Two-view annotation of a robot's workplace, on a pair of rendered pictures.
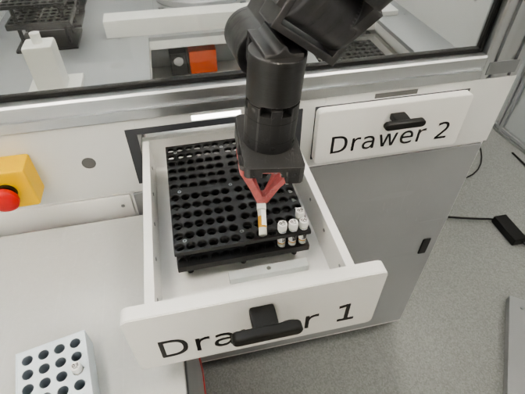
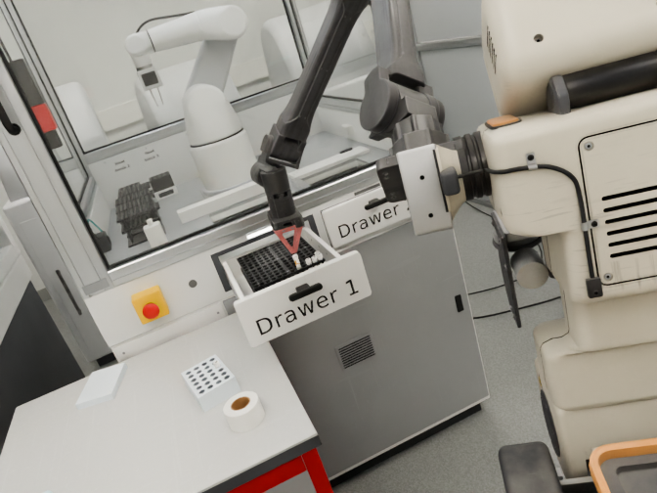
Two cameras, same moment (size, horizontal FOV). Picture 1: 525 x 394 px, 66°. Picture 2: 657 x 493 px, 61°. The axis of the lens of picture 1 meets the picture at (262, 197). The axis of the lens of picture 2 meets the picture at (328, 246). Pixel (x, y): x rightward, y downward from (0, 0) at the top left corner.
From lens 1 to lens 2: 0.84 m
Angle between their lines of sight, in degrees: 22
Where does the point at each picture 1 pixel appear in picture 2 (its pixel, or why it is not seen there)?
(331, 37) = (291, 157)
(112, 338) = (232, 362)
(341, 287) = (338, 266)
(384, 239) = (421, 303)
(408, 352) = (508, 425)
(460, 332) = not seen: hidden behind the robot
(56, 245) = (182, 342)
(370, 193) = (387, 264)
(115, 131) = (204, 257)
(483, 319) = not seen: hidden behind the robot
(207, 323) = (277, 302)
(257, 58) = (264, 174)
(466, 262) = not seen: hidden behind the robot
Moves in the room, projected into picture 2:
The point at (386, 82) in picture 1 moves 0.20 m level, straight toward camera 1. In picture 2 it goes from (356, 184) to (345, 212)
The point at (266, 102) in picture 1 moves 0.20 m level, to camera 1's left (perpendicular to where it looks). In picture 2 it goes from (274, 191) to (186, 219)
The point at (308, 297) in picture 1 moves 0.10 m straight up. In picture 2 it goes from (324, 276) to (310, 235)
